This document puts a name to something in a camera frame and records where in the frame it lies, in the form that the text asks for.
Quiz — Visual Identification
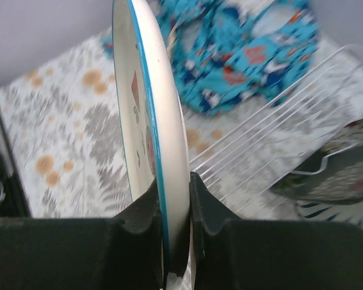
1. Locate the dark square plate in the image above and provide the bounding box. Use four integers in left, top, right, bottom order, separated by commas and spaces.
270, 119, 363, 204

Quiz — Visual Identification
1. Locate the white wire dish rack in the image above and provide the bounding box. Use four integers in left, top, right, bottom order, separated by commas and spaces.
183, 42, 363, 219

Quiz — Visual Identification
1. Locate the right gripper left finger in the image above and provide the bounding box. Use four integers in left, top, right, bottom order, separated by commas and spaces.
0, 183, 163, 289

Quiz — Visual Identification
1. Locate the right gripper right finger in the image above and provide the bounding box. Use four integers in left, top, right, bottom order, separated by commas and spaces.
189, 173, 363, 289

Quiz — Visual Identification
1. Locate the blue striped white plate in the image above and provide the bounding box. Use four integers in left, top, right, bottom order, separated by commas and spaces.
295, 201, 363, 228

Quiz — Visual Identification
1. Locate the blue patterned cloth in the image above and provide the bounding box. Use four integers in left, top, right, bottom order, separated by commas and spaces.
106, 0, 318, 124

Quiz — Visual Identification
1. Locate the watermelon pattern plate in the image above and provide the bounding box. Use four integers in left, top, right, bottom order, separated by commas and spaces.
112, 1, 190, 276

